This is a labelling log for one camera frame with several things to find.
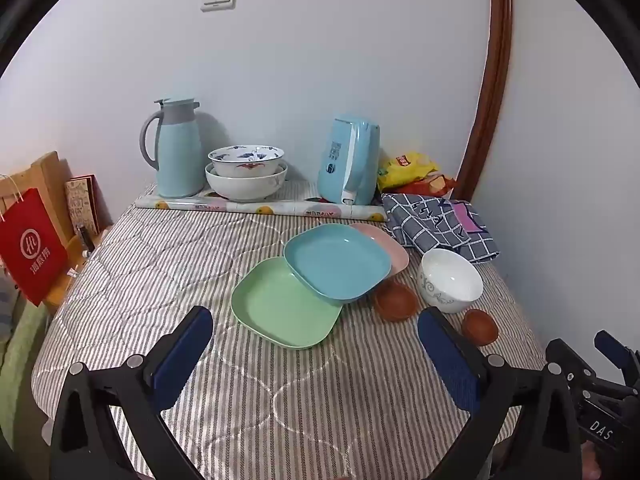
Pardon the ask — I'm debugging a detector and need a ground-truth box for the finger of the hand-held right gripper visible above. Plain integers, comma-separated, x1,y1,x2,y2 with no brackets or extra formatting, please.
546,339,599,397
594,330,640,391

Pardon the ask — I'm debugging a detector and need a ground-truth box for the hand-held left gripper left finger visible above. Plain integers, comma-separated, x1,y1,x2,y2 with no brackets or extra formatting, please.
50,305,215,480

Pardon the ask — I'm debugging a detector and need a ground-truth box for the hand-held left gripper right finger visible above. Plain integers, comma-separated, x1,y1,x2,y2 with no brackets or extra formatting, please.
417,306,583,480

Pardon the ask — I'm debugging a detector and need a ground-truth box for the brown ceramic dish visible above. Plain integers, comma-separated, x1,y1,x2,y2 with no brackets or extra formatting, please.
461,308,499,346
374,280,419,322

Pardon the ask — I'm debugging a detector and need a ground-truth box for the green square plate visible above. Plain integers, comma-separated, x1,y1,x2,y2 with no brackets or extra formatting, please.
231,256,344,350

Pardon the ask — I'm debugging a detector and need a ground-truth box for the pink square plate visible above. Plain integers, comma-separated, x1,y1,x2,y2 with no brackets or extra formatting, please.
348,223,410,278

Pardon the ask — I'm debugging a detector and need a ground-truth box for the blue square plate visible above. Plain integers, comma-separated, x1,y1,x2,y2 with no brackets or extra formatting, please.
283,223,392,305

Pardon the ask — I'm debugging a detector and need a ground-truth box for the white bowl with grey print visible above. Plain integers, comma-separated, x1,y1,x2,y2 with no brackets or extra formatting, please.
418,248,484,314

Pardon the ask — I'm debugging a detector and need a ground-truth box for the grey checked cloth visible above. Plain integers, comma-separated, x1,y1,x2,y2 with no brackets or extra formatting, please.
381,192,501,264

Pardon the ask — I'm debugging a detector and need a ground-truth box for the fruit-printed paper roll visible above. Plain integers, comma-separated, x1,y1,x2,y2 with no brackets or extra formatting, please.
135,192,388,223

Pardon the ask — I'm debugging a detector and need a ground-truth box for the green cloth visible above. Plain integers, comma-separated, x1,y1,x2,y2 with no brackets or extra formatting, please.
0,300,48,441

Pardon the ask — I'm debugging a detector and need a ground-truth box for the large white bowl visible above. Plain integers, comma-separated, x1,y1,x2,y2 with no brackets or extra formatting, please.
205,160,288,203

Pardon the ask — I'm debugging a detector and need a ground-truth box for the red snack bag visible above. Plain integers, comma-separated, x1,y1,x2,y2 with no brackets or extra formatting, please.
400,172,457,197

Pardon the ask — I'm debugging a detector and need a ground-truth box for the patterned book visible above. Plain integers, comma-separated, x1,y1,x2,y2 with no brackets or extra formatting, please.
64,175,101,253

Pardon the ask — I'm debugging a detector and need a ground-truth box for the red paper bag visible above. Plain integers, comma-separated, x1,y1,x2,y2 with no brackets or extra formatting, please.
0,175,69,307

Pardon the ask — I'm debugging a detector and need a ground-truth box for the yellow snack bag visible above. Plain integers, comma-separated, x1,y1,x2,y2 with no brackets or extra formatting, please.
376,152,438,193

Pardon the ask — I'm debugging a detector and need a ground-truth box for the light blue thermos jug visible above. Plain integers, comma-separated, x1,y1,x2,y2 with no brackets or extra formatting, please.
139,96,205,199

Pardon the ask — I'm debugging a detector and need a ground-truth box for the bowl with blue fish pattern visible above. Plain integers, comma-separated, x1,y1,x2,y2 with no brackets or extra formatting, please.
208,145,285,178

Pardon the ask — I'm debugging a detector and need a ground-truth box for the light blue electric kettle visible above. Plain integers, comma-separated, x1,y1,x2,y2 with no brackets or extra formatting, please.
317,116,381,206

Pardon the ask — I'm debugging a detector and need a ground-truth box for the brown wooden door frame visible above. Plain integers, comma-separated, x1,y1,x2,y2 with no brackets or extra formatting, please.
457,0,515,201

